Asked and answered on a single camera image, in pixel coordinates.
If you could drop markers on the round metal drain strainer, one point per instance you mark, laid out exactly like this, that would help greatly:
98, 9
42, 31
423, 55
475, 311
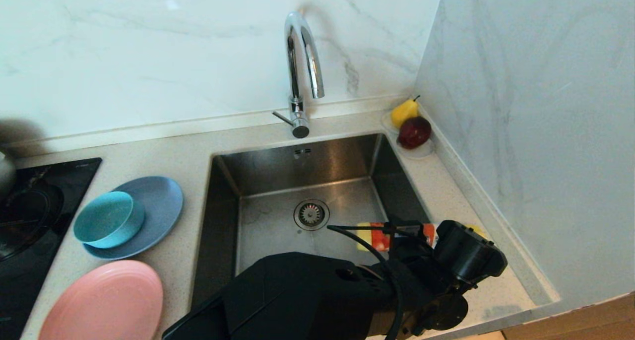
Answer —
311, 214

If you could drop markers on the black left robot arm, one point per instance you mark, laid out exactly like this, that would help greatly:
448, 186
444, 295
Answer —
297, 295

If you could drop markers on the pink plate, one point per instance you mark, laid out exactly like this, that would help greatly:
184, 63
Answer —
104, 305

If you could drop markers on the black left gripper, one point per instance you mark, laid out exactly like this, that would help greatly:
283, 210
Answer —
416, 263

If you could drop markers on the teal bowl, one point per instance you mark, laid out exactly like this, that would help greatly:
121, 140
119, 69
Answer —
106, 218

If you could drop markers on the chrome gooseneck faucet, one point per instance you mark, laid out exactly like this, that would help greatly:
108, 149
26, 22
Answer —
297, 47

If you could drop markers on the black glass cooktop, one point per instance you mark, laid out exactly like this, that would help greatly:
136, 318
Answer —
30, 221

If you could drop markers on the dark red apple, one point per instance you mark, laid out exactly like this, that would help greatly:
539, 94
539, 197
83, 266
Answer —
413, 132

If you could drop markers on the yellow pear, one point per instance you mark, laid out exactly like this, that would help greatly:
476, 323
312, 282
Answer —
403, 112

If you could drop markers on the stainless steel sink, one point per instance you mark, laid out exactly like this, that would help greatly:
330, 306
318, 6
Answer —
268, 221

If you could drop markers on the blue-grey plate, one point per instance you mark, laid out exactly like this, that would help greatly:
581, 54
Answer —
161, 206

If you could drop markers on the yellow-capped detergent bottle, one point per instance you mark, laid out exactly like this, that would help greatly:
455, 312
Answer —
379, 238

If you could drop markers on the small white dish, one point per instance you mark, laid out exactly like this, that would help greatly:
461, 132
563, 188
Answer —
421, 154

